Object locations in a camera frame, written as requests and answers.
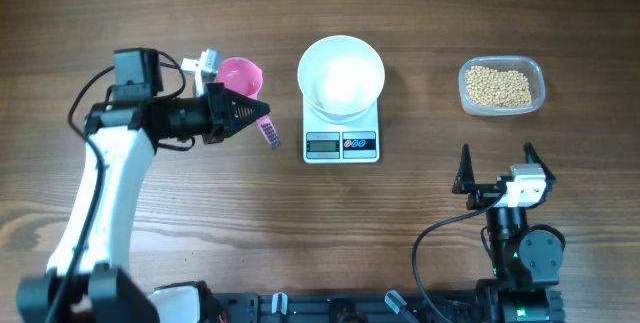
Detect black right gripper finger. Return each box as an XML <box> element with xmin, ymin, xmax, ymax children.
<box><xmin>452</xmin><ymin>144</ymin><xmax>475</xmax><ymax>194</ymax></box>
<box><xmin>523</xmin><ymin>142</ymin><xmax>557</xmax><ymax>186</ymax></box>

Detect pink plastic scoop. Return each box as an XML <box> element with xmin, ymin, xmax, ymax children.
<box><xmin>216</xmin><ymin>57</ymin><xmax>281</xmax><ymax>148</ymax></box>

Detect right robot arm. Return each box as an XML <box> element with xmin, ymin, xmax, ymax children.
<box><xmin>452</xmin><ymin>143</ymin><xmax>566</xmax><ymax>323</ymax></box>

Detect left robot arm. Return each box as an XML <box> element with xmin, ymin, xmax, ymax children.
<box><xmin>16</xmin><ymin>48</ymin><xmax>270</xmax><ymax>322</ymax></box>

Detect white digital kitchen scale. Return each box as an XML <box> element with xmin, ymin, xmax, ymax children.
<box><xmin>302</xmin><ymin>100</ymin><xmax>381</xmax><ymax>164</ymax></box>

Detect white bowl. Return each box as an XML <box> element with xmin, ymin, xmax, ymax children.
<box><xmin>297</xmin><ymin>35</ymin><xmax>386</xmax><ymax>119</ymax></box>

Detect soybeans in container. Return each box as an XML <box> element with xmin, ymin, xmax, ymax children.
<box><xmin>465</xmin><ymin>66</ymin><xmax>532</xmax><ymax>108</ymax></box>

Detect clear plastic container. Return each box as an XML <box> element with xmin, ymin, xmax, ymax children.
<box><xmin>458</xmin><ymin>55</ymin><xmax>546</xmax><ymax>116</ymax></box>

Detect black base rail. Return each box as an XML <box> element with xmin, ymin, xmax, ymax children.
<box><xmin>199</xmin><ymin>290</ymin><xmax>566</xmax><ymax>323</ymax></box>

